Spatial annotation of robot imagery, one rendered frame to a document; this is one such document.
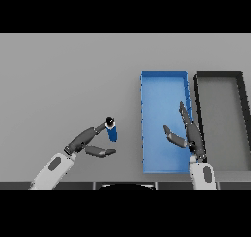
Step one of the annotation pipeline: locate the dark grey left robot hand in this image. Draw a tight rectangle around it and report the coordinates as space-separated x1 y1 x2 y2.
63 121 117 159

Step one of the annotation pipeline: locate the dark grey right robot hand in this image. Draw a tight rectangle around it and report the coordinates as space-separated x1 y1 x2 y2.
162 100 208 163

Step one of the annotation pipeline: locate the blue pipe with dark end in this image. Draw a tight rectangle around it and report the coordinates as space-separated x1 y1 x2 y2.
104 116 118 143

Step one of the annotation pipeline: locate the blue rectangular bin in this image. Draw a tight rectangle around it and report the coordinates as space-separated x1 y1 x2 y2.
140 70 195 175

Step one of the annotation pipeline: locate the dark grey rectangular bin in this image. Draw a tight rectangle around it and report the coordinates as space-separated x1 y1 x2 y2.
193 71 251 173

